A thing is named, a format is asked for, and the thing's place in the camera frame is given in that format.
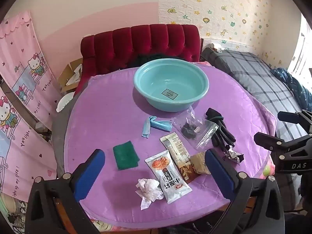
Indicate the grey plaid bed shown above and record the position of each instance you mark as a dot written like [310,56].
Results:
[256,78]

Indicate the clear zip bag dark contents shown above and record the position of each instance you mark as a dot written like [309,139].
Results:
[192,129]

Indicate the cardboard box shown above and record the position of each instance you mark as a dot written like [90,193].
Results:
[65,78]

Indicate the red velvet tufted chair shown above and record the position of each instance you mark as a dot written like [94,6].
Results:
[146,43]

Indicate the pink printed blanket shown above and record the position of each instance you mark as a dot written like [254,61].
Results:
[104,225]

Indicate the purple quilted table cover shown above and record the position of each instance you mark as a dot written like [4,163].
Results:
[109,117]

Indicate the blue face mask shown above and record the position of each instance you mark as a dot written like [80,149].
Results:
[160,124]

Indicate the green scouring cloth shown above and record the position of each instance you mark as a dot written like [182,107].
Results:
[125,154]

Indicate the white tissue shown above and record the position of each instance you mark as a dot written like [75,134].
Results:
[150,190]

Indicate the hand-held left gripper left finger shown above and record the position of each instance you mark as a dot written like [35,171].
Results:
[90,173]

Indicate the pink cartoon cat curtain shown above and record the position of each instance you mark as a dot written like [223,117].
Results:
[24,78]

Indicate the white patterned foam wall panel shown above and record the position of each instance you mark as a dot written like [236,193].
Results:
[219,12]

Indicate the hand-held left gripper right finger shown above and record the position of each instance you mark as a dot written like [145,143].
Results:
[219,173]

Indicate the brown paper pouch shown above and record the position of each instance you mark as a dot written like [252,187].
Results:
[198,164]

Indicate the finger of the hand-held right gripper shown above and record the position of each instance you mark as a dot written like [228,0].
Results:
[299,118]
[273,142]

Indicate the silver foil wrapper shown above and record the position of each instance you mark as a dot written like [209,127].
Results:
[232,154]

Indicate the teal plastic basin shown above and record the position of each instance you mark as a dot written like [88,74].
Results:
[170,82]

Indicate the black glove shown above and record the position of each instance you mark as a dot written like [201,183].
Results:
[220,131]

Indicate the blue starry cloth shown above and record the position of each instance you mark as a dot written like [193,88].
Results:
[292,85]

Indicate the white brown snack bar packet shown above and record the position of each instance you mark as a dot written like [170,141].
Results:
[176,148]

